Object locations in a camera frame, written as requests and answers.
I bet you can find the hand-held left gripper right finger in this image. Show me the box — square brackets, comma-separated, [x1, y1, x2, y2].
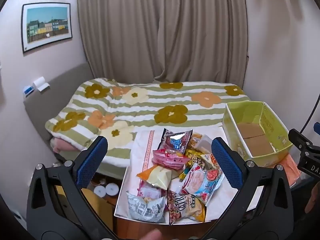
[211, 137, 294, 240]

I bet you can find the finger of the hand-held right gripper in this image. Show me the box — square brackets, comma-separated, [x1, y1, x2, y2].
[288, 128, 316, 153]
[311, 122, 320, 145]

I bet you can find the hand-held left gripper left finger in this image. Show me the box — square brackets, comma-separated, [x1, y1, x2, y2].
[26, 135, 118, 240]

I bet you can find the white orange snack packet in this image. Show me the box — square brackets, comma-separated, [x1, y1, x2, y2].
[200, 153, 222, 173]

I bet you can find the yellow black snack packet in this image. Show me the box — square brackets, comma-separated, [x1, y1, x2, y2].
[184, 150, 213, 180]

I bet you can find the clear noodle snack packet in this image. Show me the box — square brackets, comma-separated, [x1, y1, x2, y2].
[187, 133, 215, 155]

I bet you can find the yellow green cardboard box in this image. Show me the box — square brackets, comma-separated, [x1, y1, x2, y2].
[222, 101, 293, 167]

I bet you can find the blue and red snack packet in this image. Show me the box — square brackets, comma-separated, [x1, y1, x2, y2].
[159, 128, 193, 153]

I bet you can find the pink snack packet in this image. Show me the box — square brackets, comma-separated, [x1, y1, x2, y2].
[152, 149, 191, 172]

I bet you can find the pale pink packet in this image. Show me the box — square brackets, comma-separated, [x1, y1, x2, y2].
[137, 184, 165, 200]

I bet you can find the orange white sticks packet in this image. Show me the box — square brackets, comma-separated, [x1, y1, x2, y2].
[136, 164, 183, 190]

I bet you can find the grey white snack packet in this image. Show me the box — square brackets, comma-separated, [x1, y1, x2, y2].
[126, 191, 167, 223]

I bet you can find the person's right hand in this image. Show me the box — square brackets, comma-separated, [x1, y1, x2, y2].
[304, 187, 320, 214]

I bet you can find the person's left hand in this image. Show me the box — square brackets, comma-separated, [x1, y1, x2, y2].
[140, 229, 167, 240]

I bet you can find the white round object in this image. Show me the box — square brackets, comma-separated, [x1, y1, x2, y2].
[105, 183, 118, 195]
[94, 185, 107, 197]

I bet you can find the pink pillow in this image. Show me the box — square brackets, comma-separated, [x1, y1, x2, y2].
[50, 137, 80, 153]

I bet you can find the brown cardboard box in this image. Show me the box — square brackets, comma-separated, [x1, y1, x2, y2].
[82, 187, 115, 230]

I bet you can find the white pink-striped tablecloth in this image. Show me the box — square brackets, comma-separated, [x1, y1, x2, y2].
[114, 127, 265, 225]

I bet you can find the flower print striped blanket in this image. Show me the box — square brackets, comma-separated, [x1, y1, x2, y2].
[44, 79, 252, 167]

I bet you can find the grey padded headboard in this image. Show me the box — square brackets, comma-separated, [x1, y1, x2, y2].
[24, 62, 95, 160]

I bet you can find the white roll on headboard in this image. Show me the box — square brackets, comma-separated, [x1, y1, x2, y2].
[32, 76, 50, 92]

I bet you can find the small blue white pack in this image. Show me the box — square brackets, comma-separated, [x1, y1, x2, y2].
[23, 85, 35, 98]

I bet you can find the beige curtain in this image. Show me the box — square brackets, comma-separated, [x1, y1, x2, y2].
[77, 0, 250, 85]

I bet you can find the black cable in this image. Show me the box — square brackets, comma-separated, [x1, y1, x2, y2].
[300, 99, 320, 133]

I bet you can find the framed wall picture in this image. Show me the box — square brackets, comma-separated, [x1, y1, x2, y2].
[21, 3, 73, 54]

